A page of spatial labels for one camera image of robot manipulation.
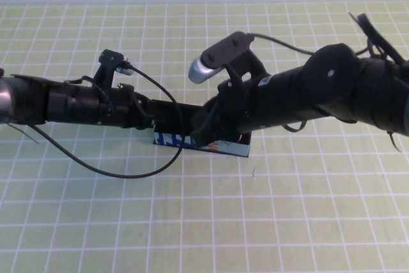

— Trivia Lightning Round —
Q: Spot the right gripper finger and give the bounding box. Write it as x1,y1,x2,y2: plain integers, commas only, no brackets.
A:
191,125,213,149
217,129,239,146

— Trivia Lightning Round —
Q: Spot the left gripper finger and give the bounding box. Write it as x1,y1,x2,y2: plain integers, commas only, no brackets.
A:
140,116,156,130
140,92,155,113

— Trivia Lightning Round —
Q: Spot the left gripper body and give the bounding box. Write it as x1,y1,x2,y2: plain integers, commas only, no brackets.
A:
92,84,143,129

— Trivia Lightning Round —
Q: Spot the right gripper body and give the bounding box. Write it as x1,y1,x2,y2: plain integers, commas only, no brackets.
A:
191,74,282,143

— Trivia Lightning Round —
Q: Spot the green white grid tablecloth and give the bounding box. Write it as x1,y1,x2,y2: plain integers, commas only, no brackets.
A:
0,1,409,273

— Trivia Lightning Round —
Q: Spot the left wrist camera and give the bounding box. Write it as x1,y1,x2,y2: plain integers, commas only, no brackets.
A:
98,49,135,77

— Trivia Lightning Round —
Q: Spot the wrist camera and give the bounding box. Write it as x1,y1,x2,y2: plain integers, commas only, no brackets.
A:
98,49,135,77
187,31,256,85

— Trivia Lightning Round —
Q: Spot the left camera black cable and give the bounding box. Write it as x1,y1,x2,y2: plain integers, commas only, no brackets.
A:
30,63,185,179

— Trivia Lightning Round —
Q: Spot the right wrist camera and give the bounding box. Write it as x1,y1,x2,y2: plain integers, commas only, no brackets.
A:
187,31,256,85

